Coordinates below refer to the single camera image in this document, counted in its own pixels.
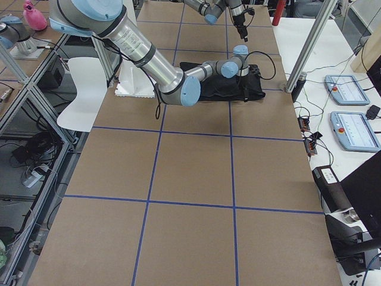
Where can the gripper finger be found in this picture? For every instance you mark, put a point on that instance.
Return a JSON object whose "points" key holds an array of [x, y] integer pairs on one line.
{"points": [[243, 33]]}

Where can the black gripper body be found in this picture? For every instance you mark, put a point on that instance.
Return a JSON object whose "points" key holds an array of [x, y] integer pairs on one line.
{"points": [[239, 21], [246, 81]]}

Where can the black printed t-shirt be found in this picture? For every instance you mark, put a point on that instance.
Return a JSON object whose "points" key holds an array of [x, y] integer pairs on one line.
{"points": [[219, 88]]}

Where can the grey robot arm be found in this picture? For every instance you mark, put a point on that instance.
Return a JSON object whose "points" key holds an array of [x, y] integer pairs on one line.
{"points": [[212, 12], [109, 20]]}

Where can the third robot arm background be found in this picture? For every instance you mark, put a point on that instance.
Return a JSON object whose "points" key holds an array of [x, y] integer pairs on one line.
{"points": [[16, 38]]}

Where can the red cylinder bottle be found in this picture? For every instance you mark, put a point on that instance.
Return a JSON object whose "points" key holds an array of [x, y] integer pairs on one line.
{"points": [[278, 12]]}

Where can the blue tape grid lines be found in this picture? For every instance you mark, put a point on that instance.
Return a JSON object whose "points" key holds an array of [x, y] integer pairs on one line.
{"points": [[216, 194]]}

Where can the black water bottle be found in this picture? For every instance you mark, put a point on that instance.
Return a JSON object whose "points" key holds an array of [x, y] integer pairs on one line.
{"points": [[299, 86]]}

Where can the orange electronics board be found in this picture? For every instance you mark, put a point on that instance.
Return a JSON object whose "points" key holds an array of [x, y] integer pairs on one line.
{"points": [[303, 124]]}

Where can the far teach pendant tablet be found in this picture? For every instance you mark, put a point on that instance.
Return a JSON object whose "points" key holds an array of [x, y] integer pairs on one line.
{"points": [[345, 90]]}

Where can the teach pendant tablet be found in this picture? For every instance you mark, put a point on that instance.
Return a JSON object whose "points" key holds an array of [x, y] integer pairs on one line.
{"points": [[345, 90], [354, 132]]}

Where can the near teach pendant tablet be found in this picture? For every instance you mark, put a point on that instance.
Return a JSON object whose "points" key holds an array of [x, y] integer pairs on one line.
{"points": [[354, 132]]}

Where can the white plastic chair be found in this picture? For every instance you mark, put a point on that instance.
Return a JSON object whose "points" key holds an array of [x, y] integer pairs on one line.
{"points": [[91, 85]]}

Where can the black monitor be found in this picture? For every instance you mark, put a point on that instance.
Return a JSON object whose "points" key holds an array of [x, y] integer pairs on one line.
{"points": [[362, 188]]}

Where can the pink plush toy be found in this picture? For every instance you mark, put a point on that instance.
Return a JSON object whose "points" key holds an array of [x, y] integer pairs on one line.
{"points": [[34, 18]]}

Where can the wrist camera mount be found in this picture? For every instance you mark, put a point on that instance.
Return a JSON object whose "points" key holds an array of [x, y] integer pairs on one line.
{"points": [[254, 70], [249, 11]]}

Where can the aluminium frame post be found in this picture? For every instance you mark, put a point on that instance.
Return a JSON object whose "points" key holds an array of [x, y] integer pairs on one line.
{"points": [[310, 42]]}

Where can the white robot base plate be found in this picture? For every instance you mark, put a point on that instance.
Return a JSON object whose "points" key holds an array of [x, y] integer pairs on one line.
{"points": [[133, 82]]}

